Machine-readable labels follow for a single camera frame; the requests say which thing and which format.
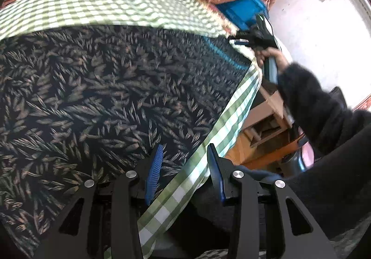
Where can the person's right forearm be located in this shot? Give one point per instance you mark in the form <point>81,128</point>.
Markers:
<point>313,102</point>

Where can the blue plastic crate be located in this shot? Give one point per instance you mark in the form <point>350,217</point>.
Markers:
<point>243,9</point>

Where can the person's right hand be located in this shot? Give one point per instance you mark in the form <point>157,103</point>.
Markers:
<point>276,57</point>

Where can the person's black clothing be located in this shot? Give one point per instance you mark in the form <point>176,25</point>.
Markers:
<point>333,189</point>

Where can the green checked cloth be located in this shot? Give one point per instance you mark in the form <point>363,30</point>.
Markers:
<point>116,3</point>

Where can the dark leaf print pants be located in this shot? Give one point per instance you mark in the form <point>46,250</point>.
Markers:
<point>101,96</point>

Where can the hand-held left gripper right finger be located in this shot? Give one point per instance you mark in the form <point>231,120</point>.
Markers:
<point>216,172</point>

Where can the blue and pink object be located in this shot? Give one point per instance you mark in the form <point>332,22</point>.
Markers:
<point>301,157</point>

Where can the wooden furniture frame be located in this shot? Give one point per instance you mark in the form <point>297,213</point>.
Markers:
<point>266,125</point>

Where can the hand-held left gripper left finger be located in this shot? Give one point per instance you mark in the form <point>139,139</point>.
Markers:
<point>153,172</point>

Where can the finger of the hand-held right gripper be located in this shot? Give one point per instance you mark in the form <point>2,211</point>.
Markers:
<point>242,40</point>

